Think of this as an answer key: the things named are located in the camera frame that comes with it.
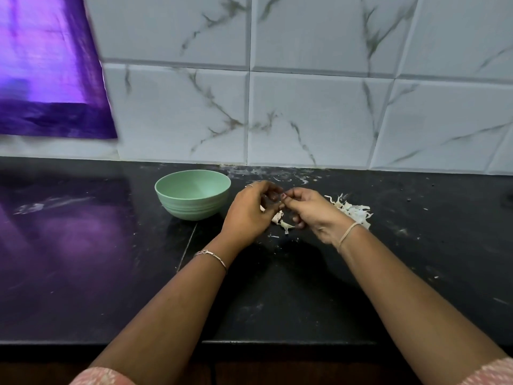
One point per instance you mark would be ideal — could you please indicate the person's right hand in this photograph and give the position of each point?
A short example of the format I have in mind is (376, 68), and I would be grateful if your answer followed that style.
(317, 212)

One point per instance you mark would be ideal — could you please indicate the person's left hand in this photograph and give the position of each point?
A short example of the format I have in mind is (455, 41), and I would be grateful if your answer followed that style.
(248, 216)

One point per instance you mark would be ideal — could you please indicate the white garlic bulb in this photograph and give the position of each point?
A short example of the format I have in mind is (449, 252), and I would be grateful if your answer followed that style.
(280, 221)

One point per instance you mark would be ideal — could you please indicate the mint green bowl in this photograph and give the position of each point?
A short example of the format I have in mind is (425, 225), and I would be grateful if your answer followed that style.
(192, 193)

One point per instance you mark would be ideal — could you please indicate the person's right forearm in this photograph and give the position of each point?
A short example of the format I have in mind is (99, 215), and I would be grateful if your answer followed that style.
(425, 312)

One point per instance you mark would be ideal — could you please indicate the person's left forearm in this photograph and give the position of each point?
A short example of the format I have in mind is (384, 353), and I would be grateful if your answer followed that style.
(164, 316)

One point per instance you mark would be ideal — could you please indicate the pile of white garlic peels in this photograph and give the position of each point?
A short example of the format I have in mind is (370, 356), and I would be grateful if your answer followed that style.
(354, 211)

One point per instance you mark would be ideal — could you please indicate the pink patterned left sleeve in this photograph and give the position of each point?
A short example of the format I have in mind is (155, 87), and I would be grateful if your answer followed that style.
(102, 377)

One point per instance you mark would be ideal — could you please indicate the pink patterned sleeve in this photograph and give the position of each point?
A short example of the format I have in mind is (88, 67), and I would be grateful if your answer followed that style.
(102, 377)
(495, 373)

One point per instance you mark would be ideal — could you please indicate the pink patterned right sleeve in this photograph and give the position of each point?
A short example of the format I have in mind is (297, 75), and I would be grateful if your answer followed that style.
(495, 373)

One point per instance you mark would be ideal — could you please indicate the purple cloth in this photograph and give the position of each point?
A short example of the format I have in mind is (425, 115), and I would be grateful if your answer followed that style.
(52, 64)

